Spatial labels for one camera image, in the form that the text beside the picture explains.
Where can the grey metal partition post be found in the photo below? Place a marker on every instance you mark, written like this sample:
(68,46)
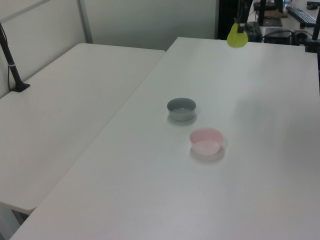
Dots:
(85,21)

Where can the black electronics box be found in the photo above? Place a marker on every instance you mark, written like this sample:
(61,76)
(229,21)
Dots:
(277,36)

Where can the black clamped camera pole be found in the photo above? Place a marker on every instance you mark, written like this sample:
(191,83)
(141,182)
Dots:
(313,37)

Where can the black monitor stand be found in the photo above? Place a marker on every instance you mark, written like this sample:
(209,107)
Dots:
(270,17)

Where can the black camera pole with base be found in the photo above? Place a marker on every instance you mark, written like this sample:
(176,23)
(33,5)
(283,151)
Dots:
(12,67)

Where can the green and black box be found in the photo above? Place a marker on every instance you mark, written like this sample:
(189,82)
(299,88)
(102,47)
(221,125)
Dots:
(254,32)

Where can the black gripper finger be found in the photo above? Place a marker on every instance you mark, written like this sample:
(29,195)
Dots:
(241,28)

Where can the grey plastic bowl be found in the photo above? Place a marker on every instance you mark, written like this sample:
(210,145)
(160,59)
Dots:
(181,110)

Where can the yellow-green pear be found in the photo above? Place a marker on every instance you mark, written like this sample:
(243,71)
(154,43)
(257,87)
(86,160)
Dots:
(236,40)

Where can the white side table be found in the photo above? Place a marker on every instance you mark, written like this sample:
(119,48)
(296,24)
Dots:
(62,112)

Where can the black computer mouse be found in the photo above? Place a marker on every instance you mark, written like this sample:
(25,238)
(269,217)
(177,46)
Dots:
(312,5)

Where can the black computer keyboard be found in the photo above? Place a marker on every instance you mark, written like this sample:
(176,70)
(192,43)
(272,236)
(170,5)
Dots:
(301,15)

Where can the pink plastic bowl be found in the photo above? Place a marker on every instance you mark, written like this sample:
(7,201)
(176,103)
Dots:
(206,141)

